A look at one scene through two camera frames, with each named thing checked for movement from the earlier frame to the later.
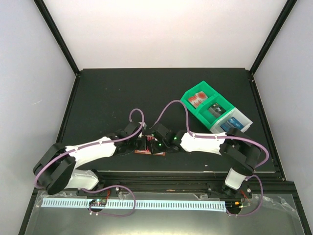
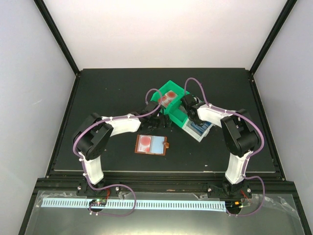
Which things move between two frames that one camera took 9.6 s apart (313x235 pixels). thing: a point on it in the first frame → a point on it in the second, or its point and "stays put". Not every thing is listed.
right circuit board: (232, 205) stays put
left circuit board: (101, 202) stays put
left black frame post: (56, 33) stays put
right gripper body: (160, 148) → (197, 122)
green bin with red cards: (194, 97) → (169, 97)
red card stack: (197, 98) → (167, 98)
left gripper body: (134, 146) → (158, 125)
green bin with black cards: (209, 113) → (177, 113)
